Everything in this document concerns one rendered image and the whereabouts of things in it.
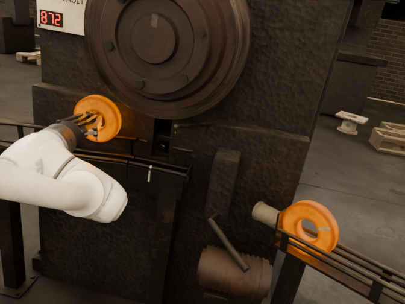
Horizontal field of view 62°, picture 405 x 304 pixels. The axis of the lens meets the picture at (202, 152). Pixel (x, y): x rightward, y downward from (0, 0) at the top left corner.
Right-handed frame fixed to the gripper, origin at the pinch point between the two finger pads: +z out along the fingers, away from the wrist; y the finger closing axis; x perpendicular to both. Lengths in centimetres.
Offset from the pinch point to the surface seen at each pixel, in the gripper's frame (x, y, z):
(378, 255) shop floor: -88, 141, 79
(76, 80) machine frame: 5.6, -13.8, 12.5
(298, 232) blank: -16, 67, -17
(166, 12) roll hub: 34.4, 22.4, -9.2
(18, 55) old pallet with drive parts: -90, -298, 358
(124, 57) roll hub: 21.9, 12.3, -9.7
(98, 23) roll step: 28.3, 2.0, -3.6
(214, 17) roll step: 34.7, 33.9, -5.5
